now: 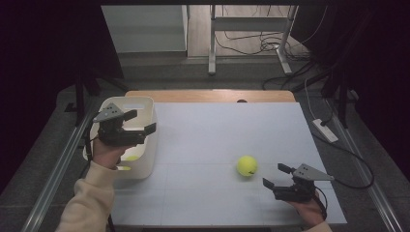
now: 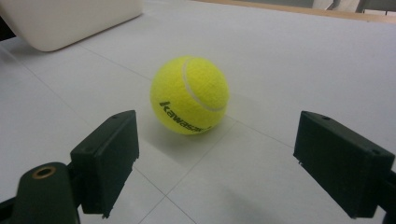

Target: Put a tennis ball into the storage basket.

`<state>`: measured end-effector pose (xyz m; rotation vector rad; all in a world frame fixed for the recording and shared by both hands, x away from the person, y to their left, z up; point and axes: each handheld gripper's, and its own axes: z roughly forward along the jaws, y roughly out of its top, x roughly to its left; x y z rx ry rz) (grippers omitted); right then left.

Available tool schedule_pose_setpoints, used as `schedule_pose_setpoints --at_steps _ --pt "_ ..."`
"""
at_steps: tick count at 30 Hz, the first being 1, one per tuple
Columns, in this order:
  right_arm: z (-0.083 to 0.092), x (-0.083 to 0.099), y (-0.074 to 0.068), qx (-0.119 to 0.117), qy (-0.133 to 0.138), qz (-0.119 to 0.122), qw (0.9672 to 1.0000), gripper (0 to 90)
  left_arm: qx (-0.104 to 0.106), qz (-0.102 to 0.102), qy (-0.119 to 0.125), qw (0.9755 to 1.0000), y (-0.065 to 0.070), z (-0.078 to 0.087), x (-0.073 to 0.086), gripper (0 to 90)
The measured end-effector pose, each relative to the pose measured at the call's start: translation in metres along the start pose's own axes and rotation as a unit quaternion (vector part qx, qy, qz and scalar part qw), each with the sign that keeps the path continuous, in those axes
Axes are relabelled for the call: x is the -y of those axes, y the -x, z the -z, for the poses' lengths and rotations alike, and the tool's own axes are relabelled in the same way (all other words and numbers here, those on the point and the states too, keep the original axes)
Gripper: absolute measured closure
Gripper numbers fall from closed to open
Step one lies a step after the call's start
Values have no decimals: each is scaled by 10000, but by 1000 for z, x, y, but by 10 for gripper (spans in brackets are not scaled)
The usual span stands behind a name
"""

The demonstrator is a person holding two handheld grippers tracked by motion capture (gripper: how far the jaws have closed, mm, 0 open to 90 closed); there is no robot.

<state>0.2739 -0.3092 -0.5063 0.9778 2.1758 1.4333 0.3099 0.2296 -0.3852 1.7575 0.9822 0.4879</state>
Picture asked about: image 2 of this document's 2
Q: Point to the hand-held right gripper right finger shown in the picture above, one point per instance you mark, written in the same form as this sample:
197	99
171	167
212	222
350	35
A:
339	165

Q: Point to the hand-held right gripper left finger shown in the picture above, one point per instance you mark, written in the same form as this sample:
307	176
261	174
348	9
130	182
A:
106	161

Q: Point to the yellow tennis ball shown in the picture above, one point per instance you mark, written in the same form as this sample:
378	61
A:
186	96

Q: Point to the white plastic bin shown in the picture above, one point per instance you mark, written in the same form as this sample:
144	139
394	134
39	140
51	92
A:
68	21

